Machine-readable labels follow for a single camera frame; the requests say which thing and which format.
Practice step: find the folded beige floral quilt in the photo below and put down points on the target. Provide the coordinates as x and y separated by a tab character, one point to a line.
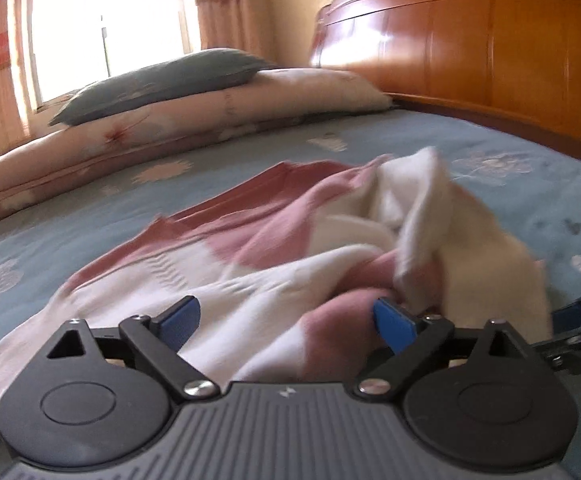
195	115

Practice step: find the pink and white knit sweater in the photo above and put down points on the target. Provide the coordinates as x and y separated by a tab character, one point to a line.
270	270

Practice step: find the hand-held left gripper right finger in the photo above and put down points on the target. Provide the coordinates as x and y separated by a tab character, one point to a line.
395	325

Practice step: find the bed with blue floral sheet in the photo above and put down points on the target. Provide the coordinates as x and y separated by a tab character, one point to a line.
70	220

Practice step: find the wooden headboard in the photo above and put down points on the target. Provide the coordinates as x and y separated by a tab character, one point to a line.
470	45

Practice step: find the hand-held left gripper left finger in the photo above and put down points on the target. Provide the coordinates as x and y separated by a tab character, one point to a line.
180	320

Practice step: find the green floral pillow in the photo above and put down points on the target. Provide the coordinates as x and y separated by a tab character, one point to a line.
170	82

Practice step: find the window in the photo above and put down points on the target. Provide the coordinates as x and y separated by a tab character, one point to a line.
110	25

